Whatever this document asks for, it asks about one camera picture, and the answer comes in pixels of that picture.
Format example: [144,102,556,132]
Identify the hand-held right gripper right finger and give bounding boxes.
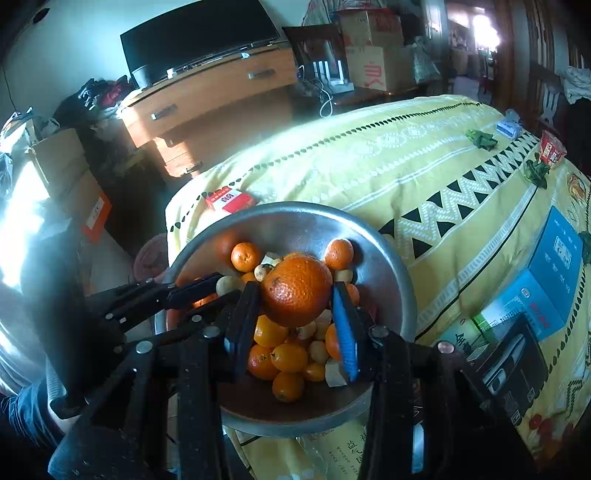
[331,281,539,480]

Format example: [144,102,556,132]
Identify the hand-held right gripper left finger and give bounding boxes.
[48,281,264,480]

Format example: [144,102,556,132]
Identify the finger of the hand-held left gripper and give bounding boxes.
[106,294,241,344]
[88,272,225,319]

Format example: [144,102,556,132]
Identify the large dimpled orange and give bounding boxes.
[261,253,334,328]

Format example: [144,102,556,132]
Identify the metal bowl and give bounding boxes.
[154,200,419,439]

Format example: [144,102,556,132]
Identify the pile of small mandarins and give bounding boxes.
[229,237,361,403]

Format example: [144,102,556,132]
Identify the pink plastic basin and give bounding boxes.
[134,233,174,280]

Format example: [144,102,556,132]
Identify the small red box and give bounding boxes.
[205,187,254,214]

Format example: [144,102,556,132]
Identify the green and white carton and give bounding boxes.
[436,316,497,365]

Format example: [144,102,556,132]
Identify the person's jeans leg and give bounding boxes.
[0,378,70,450]

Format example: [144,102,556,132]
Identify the cardboard box orange label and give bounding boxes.
[25,129,114,243]

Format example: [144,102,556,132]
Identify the beige printed bag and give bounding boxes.
[295,427,370,480]

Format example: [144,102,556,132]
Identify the black carton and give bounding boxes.
[471,314,550,425]

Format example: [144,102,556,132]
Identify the white plastic bag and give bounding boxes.
[0,108,61,153]

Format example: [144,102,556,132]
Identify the wooden dresser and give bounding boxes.
[117,46,301,178]

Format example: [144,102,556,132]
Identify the blue and green carton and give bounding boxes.
[473,270,566,342]

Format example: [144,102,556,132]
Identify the black and red clothes heap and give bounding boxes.
[55,78,132,125]

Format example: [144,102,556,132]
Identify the white router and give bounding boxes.
[302,60,354,93]

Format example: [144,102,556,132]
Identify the black television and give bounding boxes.
[120,0,284,88]

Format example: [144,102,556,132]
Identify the blue tissue packet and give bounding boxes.
[496,111,522,139]

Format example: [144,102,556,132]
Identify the cardboard box red print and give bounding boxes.
[344,45,416,90]

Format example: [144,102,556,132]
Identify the red snack packet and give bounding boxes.
[539,130,568,167]

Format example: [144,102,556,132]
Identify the brown cardboard box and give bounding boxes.
[339,9,404,47]

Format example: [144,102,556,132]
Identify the dark wooden chair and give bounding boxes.
[531,60,568,134]

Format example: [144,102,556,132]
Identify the white cloth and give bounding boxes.
[558,65,591,104]

